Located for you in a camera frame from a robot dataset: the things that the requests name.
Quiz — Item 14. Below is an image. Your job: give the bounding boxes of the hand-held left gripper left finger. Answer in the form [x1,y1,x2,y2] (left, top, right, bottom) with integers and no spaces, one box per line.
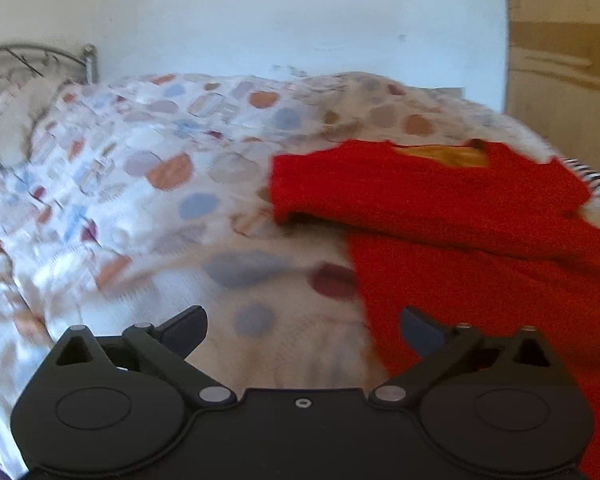
[54,304,235,409]

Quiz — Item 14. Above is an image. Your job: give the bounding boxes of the metal bed headboard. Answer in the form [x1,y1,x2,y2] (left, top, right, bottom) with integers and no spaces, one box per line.
[0,43,99,87]

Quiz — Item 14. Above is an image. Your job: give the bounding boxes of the yellow inner shirt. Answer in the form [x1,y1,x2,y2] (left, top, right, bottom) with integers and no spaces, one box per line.
[392,142,492,169]

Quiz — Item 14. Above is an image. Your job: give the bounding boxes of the patterned pillow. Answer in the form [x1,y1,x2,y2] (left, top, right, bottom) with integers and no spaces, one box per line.
[0,80,67,173]

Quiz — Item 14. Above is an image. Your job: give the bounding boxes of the dotted patterned bed blanket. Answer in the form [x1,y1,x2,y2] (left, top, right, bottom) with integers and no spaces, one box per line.
[0,72,600,480]

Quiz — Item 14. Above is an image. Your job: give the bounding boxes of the striped cloth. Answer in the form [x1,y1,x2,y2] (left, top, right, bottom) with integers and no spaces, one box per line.
[561,157,600,212]

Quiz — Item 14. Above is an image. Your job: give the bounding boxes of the wooden wardrobe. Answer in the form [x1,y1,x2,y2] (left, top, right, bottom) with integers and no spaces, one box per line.
[502,0,600,182]

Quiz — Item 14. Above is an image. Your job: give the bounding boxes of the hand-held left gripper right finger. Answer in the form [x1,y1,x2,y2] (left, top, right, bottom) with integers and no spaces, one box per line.
[369,305,553,408]

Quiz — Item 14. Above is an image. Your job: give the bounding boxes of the red knitted sweater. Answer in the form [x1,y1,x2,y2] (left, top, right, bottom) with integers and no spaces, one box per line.
[270,139,600,480]

